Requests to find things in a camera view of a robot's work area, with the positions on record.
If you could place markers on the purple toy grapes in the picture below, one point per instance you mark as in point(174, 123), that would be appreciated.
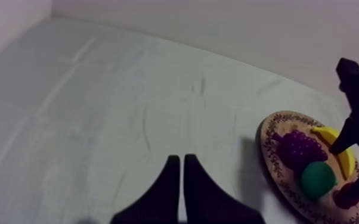
point(298, 150)

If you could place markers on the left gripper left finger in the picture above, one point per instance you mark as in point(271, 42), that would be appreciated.
point(162, 200)

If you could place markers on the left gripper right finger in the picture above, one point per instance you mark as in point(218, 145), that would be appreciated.
point(204, 203)

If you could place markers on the round wooden board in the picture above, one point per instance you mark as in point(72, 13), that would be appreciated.
point(287, 184)

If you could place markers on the small red fruit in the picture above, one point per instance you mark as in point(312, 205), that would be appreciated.
point(344, 201)

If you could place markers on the yellow toy banana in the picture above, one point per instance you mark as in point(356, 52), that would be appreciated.
point(347, 162)

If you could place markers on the green toy pear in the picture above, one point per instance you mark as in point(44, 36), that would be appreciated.
point(317, 181)

